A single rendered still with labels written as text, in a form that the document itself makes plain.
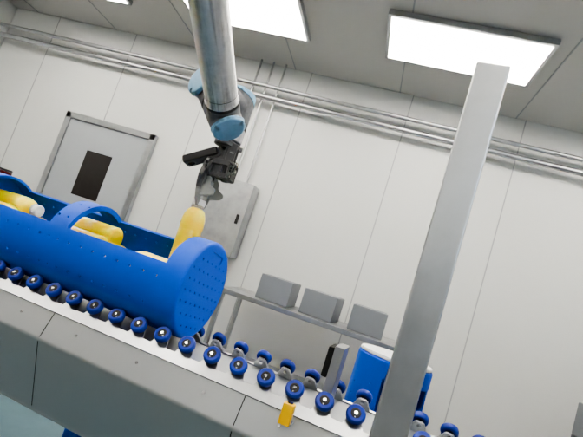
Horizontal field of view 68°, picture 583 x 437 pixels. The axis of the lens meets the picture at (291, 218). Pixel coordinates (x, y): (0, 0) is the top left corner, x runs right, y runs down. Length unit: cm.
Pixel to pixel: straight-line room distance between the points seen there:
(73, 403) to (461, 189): 112
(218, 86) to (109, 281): 59
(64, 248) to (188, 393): 54
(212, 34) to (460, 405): 421
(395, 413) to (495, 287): 395
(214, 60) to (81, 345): 81
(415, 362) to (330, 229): 386
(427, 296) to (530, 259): 404
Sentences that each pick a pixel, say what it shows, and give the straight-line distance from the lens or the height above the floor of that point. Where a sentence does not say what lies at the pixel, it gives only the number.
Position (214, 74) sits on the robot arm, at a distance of 108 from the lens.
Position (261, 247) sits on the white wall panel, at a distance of 470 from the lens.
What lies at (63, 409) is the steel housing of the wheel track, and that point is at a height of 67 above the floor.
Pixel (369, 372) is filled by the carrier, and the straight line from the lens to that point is 170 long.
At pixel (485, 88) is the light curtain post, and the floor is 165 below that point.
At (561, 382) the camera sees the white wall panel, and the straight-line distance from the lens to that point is 493.
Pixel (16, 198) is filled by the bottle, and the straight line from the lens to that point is 172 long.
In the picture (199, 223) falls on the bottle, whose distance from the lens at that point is 131.
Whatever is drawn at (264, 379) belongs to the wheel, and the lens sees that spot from 111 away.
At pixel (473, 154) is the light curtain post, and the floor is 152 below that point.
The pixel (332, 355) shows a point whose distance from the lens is 113.
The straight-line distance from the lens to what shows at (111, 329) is 130.
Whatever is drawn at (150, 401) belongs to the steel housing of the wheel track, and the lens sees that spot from 122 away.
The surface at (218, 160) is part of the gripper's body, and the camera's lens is 132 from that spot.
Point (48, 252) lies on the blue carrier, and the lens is 142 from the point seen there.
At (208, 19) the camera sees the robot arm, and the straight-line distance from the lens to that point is 101.
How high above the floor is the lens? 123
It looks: 6 degrees up
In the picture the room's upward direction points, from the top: 18 degrees clockwise
